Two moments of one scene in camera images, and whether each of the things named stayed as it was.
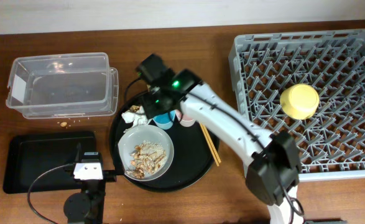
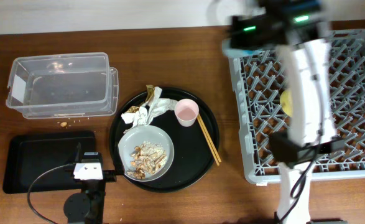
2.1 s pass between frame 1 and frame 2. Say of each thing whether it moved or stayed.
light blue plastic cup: moved
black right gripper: moved
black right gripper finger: stayed
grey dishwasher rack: stayed
